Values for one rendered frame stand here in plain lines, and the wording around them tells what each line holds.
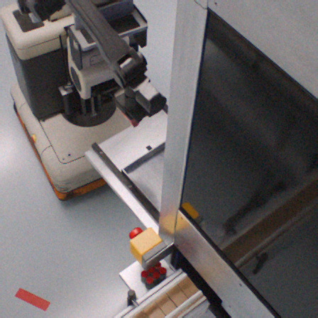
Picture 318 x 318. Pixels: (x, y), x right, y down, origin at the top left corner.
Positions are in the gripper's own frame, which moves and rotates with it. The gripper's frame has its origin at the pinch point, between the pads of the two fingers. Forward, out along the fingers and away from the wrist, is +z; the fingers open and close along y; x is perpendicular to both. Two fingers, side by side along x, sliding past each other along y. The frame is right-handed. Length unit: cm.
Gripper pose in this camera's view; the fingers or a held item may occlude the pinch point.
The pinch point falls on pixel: (135, 124)
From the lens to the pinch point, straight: 151.6
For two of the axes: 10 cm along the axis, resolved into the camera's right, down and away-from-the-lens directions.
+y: 6.2, 6.5, -4.3
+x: 7.8, -5.0, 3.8
